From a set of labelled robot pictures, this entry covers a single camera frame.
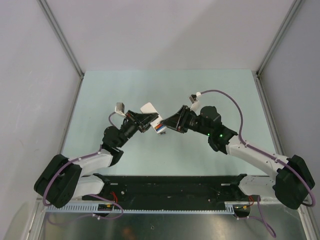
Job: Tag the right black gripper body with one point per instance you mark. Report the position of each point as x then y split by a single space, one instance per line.
188 121

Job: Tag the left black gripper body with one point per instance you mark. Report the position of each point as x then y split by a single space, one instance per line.
133 118

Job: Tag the white red remote control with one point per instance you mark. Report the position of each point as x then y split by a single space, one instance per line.
156 124

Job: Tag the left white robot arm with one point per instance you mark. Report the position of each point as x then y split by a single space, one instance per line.
64 179

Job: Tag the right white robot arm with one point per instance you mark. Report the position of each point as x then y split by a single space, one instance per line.
290 179

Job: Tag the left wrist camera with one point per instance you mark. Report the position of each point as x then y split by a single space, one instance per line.
120 109

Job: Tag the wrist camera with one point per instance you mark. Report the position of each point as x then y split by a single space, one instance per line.
195 102
120 109

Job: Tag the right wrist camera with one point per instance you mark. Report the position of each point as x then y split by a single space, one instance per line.
195 102

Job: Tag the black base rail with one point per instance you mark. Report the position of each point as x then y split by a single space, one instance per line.
175 192

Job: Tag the grey cable duct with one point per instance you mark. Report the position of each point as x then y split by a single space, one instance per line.
104 208

